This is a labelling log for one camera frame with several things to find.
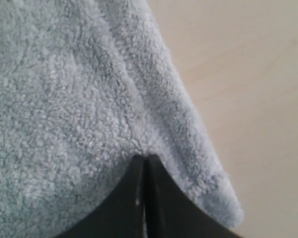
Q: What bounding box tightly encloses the light blue terry towel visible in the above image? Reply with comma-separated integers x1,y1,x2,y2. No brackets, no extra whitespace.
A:
0,0,243,238

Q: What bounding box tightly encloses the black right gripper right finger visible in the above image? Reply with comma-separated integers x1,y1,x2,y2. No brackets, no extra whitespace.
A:
144,155,239,238

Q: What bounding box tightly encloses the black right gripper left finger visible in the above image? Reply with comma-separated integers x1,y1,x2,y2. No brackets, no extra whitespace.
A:
58,155,146,238

